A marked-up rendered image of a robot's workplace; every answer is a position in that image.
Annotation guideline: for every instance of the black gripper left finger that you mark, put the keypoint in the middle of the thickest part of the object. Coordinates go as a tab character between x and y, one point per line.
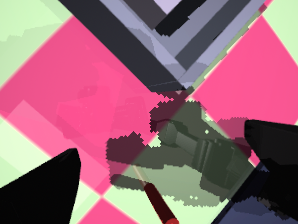
44	195

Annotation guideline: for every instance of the red peg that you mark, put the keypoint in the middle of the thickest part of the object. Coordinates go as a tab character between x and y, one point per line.
161	207

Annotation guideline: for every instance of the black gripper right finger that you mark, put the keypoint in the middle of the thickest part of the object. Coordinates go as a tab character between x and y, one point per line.
276	145

